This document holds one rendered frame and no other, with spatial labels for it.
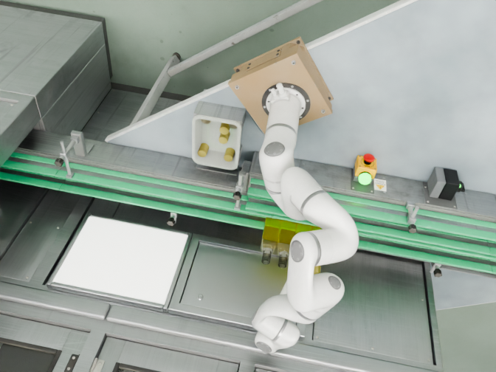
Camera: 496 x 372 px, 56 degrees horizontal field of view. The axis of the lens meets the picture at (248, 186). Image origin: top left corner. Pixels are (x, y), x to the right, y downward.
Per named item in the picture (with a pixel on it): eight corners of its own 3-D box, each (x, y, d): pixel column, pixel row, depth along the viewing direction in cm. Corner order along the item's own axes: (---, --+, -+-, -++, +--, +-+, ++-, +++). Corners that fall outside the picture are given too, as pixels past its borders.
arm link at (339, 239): (300, 192, 113) (334, 230, 103) (341, 189, 120) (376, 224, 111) (281, 235, 120) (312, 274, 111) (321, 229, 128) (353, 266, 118)
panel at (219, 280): (88, 217, 186) (47, 288, 162) (86, 212, 184) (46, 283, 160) (311, 260, 181) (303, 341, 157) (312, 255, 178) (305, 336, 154)
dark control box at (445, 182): (426, 181, 173) (429, 197, 167) (434, 165, 167) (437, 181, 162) (449, 185, 173) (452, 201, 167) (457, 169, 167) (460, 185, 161)
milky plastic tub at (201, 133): (197, 148, 181) (191, 163, 175) (198, 100, 166) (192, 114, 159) (241, 156, 180) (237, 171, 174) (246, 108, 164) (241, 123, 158)
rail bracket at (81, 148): (83, 146, 187) (57, 184, 171) (76, 112, 175) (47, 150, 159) (94, 148, 187) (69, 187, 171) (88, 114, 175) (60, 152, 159)
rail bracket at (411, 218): (402, 204, 166) (405, 232, 157) (410, 190, 161) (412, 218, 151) (414, 206, 166) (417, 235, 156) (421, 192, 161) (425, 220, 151)
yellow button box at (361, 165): (353, 167, 175) (352, 181, 170) (358, 153, 170) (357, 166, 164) (371, 171, 174) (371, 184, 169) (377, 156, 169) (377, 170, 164)
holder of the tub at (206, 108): (198, 158, 185) (193, 171, 180) (198, 100, 166) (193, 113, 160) (240, 165, 184) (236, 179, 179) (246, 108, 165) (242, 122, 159)
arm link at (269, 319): (326, 301, 126) (290, 331, 140) (287, 274, 126) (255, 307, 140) (317, 325, 120) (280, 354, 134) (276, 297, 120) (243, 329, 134)
